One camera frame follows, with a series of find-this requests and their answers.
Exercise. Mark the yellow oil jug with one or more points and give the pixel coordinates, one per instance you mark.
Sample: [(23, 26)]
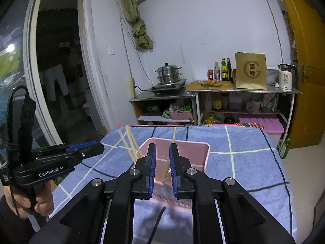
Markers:
[(210, 119)]

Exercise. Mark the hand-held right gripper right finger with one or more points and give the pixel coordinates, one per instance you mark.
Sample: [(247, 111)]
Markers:
[(172, 172)]

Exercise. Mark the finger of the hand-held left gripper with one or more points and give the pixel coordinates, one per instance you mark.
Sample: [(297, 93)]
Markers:
[(76, 146), (94, 149)]

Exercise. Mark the white electric kettle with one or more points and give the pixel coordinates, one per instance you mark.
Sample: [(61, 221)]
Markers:
[(285, 80)]

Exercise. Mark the red sauce jar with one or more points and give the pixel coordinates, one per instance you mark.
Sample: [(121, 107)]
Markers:
[(210, 75)]

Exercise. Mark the clear plastic bottle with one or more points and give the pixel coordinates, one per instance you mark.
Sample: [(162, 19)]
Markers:
[(216, 73)]

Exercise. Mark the beige power strip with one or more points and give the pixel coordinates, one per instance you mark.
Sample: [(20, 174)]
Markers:
[(132, 89)]

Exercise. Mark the orange carrot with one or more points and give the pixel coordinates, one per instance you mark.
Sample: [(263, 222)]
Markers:
[(212, 81)]

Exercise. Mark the person's left hand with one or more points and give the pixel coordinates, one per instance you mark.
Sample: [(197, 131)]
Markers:
[(44, 200)]

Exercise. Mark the white light switch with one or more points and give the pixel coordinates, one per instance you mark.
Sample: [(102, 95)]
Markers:
[(111, 50)]

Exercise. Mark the steel steamer pot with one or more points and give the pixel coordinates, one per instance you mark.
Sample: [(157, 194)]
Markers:
[(168, 75)]

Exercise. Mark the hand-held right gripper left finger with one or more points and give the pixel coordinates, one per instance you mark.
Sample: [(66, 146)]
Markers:
[(152, 172)]

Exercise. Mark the long steel shelf table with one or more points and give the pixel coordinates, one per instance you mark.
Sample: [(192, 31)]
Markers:
[(271, 89)]

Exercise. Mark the gold paper bag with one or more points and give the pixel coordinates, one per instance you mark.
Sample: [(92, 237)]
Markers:
[(251, 71)]

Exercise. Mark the yellow wooden door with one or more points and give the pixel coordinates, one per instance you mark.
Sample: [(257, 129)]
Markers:
[(304, 56)]

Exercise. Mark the yellow oil bottle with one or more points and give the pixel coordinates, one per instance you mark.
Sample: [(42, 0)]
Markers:
[(216, 103)]

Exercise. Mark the striped colourful mat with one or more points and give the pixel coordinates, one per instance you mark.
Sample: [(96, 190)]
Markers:
[(248, 125)]

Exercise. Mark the yellow label sauce bottle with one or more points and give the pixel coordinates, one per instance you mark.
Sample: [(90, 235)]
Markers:
[(223, 72)]

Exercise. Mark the dark sauce bottle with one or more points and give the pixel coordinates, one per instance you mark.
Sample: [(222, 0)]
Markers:
[(229, 71)]

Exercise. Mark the green scallion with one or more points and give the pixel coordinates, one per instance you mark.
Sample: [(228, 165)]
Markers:
[(210, 85)]

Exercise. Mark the pink plastic utensil basket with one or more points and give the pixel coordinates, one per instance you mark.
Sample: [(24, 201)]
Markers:
[(193, 155)]

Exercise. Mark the small steel shelf table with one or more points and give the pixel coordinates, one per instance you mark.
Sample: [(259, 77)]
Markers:
[(152, 96)]

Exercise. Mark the pink vegetable basket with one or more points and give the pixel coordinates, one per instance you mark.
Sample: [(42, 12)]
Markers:
[(180, 115)]

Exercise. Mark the green plastic bottle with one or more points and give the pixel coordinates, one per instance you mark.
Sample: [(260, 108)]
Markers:
[(285, 150)]

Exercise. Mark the person's left forearm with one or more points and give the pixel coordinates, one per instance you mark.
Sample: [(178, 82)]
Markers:
[(12, 221)]

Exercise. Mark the blue checked tablecloth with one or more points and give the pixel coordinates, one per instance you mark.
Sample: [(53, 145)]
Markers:
[(241, 167)]

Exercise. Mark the induction cooker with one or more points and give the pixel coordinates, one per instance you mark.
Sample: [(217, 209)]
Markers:
[(167, 88)]

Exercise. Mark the green knotted curtain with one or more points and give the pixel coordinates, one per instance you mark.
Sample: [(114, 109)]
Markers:
[(138, 30)]

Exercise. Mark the pink storage box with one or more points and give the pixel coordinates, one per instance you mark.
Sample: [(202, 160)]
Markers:
[(261, 124)]

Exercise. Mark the white sliding door frame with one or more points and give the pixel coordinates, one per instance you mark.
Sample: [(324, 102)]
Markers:
[(94, 81)]

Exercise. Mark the small seasoning jar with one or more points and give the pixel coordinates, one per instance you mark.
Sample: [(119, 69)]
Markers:
[(234, 77)]

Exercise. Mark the wooden cutting board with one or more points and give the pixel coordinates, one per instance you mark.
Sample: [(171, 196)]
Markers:
[(226, 87)]

